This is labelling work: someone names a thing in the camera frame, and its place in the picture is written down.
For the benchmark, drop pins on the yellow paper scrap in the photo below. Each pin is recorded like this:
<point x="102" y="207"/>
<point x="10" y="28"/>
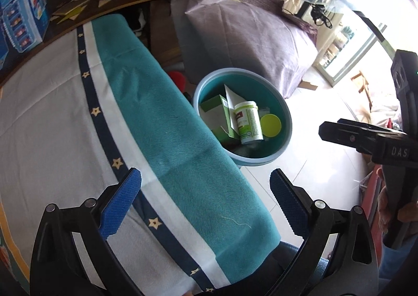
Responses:
<point x="70" y="14"/>

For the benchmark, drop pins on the white bottle with green label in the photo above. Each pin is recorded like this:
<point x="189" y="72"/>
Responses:
<point x="249" y="123"/>

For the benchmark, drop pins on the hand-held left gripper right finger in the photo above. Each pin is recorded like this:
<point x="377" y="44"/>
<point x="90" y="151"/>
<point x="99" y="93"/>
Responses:
<point x="290" y="204"/>

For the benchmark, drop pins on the purple woven bag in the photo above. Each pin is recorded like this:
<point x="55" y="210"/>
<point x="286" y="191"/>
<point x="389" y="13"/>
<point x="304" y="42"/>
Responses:
<point x="245" y="31"/>

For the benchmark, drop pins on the person's blue jeans leg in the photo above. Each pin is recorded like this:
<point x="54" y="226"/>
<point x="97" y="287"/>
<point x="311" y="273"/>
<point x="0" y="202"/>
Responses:
<point x="284" y="257"/>

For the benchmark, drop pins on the person's right hand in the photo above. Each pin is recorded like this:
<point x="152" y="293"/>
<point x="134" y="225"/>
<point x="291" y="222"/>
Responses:
<point x="382" y="204"/>

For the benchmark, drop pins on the brown wooden desk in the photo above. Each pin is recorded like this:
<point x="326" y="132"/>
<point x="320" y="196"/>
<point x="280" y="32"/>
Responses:
<point x="130" y="2"/>

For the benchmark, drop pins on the teal plastic bucket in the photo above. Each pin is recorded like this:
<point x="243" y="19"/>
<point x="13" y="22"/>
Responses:
<point x="277" y="113"/>

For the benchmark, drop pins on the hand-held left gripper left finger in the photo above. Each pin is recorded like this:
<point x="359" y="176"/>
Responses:
<point x="120" y="204"/>

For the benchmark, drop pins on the lime green lid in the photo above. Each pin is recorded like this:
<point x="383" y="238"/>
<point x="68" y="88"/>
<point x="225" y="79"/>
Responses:
<point x="271" y="124"/>

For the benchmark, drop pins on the green and white snack box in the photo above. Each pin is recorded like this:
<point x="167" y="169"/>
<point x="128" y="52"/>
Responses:
<point x="212" y="106"/>

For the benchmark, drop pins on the wooden stool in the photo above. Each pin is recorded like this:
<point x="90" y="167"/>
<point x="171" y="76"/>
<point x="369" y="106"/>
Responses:
<point x="361" y="87"/>

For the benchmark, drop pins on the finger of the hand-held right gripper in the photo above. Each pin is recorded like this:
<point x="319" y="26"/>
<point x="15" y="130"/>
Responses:
<point x="365" y="126"/>
<point x="346" y="136"/>

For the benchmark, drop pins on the printed blanket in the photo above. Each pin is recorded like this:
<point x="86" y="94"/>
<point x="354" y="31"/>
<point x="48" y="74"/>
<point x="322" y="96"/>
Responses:
<point x="49" y="119"/>

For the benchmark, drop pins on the blue toy box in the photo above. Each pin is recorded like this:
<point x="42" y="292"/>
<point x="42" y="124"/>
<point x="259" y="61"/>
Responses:
<point x="19" y="15"/>

